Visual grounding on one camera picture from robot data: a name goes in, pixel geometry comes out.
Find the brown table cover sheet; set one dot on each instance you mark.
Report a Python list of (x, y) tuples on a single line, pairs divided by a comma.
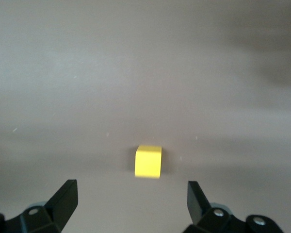
[(87, 72)]

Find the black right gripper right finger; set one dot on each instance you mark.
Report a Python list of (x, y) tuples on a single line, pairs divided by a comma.
[(196, 206)]

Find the yellow block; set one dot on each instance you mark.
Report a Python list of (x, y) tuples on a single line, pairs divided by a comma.
[(148, 162)]

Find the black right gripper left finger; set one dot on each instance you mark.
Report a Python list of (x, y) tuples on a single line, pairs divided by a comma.
[(60, 208)]

